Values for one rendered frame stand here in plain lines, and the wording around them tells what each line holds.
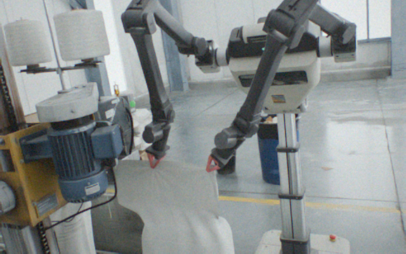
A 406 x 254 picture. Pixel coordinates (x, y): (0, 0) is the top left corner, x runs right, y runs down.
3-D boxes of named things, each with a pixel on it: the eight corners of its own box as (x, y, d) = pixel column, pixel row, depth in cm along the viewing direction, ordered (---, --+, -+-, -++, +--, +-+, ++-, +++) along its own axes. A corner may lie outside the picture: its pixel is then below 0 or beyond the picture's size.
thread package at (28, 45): (61, 61, 140) (52, 16, 136) (31, 66, 127) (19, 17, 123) (33, 64, 146) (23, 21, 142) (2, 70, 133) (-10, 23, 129)
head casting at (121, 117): (137, 150, 172) (125, 88, 165) (104, 170, 150) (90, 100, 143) (87, 149, 184) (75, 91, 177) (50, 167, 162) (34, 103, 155)
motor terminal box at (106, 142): (126, 155, 126) (120, 122, 123) (119, 165, 116) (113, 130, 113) (102, 158, 125) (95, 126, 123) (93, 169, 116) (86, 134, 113)
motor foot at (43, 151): (73, 152, 123) (68, 127, 121) (46, 164, 113) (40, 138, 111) (52, 151, 127) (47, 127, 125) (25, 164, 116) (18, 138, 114)
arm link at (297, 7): (318, -7, 95) (288, -22, 100) (289, 39, 100) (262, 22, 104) (359, 26, 131) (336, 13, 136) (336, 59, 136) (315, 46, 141)
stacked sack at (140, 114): (154, 116, 515) (152, 106, 512) (137, 124, 477) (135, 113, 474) (115, 117, 542) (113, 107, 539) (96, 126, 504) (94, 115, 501)
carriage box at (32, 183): (99, 184, 146) (84, 108, 139) (32, 229, 117) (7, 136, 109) (54, 181, 156) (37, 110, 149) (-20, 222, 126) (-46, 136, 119)
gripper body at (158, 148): (144, 152, 144) (148, 136, 142) (156, 144, 153) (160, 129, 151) (158, 159, 143) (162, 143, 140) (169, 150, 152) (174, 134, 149)
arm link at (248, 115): (307, 24, 101) (279, 7, 107) (296, 28, 98) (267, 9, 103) (259, 134, 129) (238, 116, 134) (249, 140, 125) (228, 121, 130)
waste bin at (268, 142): (308, 167, 391) (304, 109, 376) (301, 188, 345) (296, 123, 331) (264, 166, 410) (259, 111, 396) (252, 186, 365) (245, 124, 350)
